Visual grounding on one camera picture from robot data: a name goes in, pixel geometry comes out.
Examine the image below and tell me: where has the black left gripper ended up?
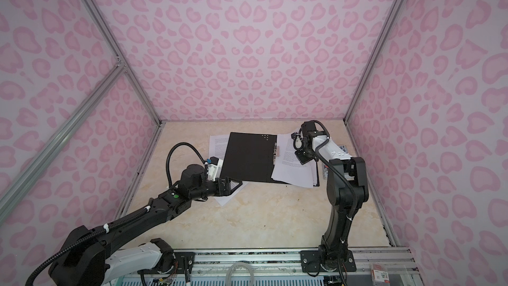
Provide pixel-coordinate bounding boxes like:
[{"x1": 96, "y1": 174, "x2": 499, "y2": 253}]
[{"x1": 191, "y1": 177, "x2": 243, "y2": 201}]

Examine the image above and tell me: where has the printed paper sheet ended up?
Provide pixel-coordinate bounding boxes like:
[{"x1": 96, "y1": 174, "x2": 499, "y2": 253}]
[
  {"x1": 208, "y1": 135, "x2": 230, "y2": 160},
  {"x1": 271, "y1": 134, "x2": 318, "y2": 188}
]

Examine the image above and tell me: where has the teal folder with black inside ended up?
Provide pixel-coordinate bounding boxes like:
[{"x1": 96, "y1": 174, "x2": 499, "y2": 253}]
[{"x1": 219, "y1": 132, "x2": 320, "y2": 187}]

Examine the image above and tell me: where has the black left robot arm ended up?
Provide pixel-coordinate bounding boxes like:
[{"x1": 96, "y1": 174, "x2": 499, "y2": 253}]
[{"x1": 26, "y1": 155, "x2": 243, "y2": 285}]

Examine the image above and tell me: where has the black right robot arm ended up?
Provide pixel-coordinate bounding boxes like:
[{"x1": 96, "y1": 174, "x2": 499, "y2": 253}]
[{"x1": 292, "y1": 120, "x2": 369, "y2": 284}]

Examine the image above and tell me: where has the blank white paper sheet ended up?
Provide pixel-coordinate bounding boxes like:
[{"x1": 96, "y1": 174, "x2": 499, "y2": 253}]
[{"x1": 214, "y1": 183, "x2": 247, "y2": 207}]

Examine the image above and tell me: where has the printed paper sheet back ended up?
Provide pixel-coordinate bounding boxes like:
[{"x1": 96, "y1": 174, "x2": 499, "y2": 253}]
[{"x1": 208, "y1": 135, "x2": 230, "y2": 160}]

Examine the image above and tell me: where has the treehouse storey book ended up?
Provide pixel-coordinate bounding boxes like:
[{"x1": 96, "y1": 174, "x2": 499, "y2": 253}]
[{"x1": 319, "y1": 142, "x2": 351, "y2": 176}]

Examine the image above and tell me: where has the clear plastic tube loop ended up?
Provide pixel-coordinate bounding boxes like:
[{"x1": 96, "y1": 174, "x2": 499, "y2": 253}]
[{"x1": 225, "y1": 261, "x2": 257, "y2": 286}]

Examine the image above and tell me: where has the red white label packet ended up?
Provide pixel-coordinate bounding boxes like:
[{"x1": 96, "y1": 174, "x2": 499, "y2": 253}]
[{"x1": 370, "y1": 263, "x2": 391, "y2": 286}]

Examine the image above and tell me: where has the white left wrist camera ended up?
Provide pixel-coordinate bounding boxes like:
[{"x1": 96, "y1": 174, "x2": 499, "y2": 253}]
[{"x1": 205, "y1": 156, "x2": 224, "y2": 181}]

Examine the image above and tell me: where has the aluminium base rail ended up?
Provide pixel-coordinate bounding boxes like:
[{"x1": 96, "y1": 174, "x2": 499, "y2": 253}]
[{"x1": 75, "y1": 245, "x2": 423, "y2": 286}]

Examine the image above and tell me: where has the right aluminium frame post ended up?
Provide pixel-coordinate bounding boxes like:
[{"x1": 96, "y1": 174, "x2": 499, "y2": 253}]
[{"x1": 343, "y1": 0, "x2": 407, "y2": 126}]

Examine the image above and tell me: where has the aluminium frame post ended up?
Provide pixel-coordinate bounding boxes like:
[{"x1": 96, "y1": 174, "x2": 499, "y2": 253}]
[
  {"x1": 81, "y1": 0, "x2": 163, "y2": 127},
  {"x1": 343, "y1": 0, "x2": 407, "y2": 126}
]

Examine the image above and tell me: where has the left aluminium frame post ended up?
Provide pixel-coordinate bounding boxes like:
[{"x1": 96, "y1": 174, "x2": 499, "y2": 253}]
[{"x1": 81, "y1": 0, "x2": 163, "y2": 127}]

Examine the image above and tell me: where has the diagonal aluminium frame bar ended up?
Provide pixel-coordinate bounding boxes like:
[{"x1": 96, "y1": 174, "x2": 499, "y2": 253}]
[{"x1": 1, "y1": 62, "x2": 125, "y2": 223}]

